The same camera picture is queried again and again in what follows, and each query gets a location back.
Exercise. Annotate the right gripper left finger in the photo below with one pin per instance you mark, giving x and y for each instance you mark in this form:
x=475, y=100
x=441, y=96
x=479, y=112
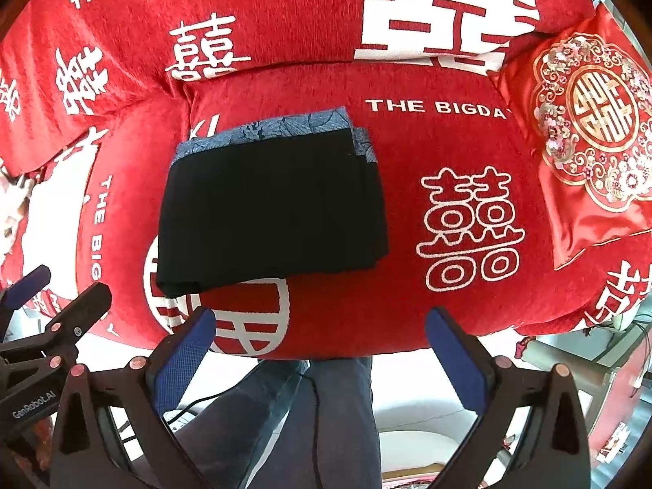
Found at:
x=87, y=449

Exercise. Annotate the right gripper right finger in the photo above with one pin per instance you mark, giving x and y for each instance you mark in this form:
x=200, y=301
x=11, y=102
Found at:
x=552, y=451

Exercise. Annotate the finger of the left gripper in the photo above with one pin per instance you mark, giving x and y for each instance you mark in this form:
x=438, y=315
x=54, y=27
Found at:
x=56, y=344
x=18, y=294

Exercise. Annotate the black and grey pants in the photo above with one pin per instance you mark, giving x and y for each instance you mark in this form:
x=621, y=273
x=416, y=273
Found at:
x=274, y=198

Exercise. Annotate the white footstool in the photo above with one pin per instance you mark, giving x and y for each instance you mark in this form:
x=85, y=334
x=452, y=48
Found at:
x=421, y=434

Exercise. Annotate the blue jeans legs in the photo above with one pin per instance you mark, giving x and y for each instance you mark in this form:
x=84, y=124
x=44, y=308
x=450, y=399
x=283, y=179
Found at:
x=290, y=424

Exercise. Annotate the red sofa cover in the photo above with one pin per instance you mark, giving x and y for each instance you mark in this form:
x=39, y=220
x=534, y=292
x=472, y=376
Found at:
x=96, y=96

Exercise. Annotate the red embroidered cushion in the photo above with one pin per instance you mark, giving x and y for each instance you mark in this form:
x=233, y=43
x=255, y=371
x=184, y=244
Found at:
x=583, y=103

